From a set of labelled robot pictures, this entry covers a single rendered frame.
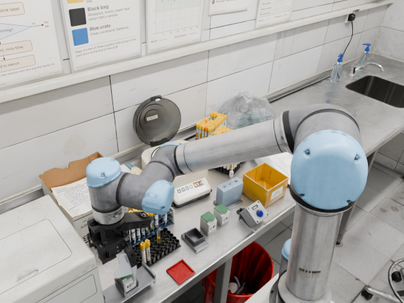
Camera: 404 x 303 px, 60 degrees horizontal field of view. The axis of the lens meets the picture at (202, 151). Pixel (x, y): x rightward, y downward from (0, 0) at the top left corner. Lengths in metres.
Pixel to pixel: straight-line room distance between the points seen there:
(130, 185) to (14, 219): 0.37
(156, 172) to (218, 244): 0.55
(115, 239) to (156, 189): 0.22
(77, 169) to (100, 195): 0.67
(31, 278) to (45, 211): 0.20
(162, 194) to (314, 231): 0.31
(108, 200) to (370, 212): 2.43
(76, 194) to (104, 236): 0.53
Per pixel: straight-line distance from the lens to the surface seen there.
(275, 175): 1.50
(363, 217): 2.92
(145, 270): 1.17
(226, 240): 1.30
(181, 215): 1.37
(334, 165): 0.58
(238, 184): 1.37
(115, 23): 1.38
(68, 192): 1.44
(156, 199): 0.75
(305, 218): 0.68
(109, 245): 0.92
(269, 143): 0.75
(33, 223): 1.00
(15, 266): 0.92
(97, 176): 0.78
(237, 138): 0.77
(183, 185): 1.41
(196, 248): 1.25
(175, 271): 1.21
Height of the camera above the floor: 1.85
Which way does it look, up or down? 35 degrees down
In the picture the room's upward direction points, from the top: 3 degrees clockwise
